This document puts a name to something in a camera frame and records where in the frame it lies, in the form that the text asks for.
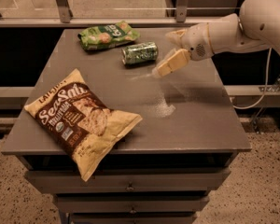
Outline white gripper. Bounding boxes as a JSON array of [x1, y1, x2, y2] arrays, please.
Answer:
[[152, 23, 214, 78]]

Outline green soda can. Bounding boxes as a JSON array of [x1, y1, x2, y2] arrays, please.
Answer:
[[121, 42, 159, 65]]

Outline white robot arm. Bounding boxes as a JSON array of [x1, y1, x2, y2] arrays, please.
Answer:
[[152, 0, 280, 77]]

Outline green snack bag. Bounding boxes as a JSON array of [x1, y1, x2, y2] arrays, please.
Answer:
[[77, 21, 140, 51]]

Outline grey metal railing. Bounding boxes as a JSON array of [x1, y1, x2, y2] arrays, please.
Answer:
[[0, 0, 280, 29]]

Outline grey drawer cabinet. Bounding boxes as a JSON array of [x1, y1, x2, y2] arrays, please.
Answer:
[[3, 29, 250, 224]]

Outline brown sea salt chip bag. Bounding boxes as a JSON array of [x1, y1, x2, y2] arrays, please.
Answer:
[[24, 69, 142, 181]]

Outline white cable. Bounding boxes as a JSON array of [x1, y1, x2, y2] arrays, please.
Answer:
[[232, 47, 273, 111]]

